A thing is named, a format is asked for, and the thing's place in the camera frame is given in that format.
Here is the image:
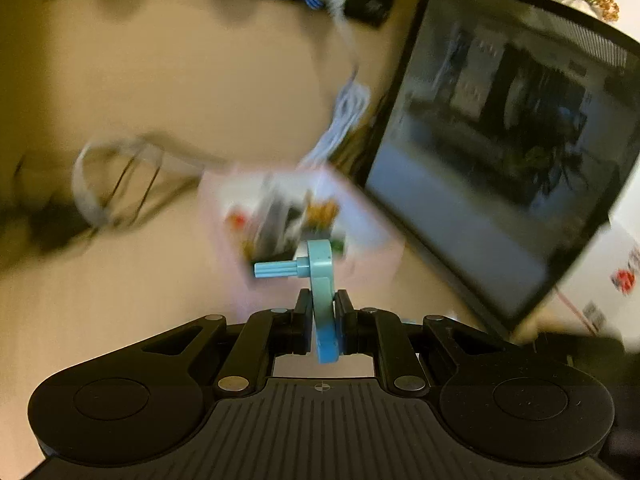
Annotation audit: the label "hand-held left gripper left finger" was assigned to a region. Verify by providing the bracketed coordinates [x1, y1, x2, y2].
[125, 289, 315, 395]

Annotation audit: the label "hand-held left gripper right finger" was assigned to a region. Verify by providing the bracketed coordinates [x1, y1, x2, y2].
[332, 289, 507, 395]

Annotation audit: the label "teal plastic crank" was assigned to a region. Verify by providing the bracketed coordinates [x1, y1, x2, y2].
[253, 238, 341, 365]

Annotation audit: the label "pink cardboard box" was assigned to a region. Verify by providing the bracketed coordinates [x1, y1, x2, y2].
[197, 163, 406, 307]

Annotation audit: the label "grey cylindrical object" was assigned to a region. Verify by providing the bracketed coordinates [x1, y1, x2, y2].
[252, 180, 301, 261]

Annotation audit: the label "orange bear figure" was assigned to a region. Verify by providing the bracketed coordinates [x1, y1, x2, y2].
[302, 194, 341, 229]

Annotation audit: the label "yellow red snack packet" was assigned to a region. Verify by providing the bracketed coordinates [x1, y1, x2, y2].
[224, 207, 251, 234]

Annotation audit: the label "large computer monitor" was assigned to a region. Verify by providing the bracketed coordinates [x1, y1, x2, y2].
[362, 0, 640, 334]

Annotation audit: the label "tangled black cables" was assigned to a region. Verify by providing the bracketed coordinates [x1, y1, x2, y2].
[0, 149, 197, 252]

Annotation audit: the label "looped white cable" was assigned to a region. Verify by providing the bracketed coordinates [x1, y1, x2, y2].
[72, 132, 237, 229]

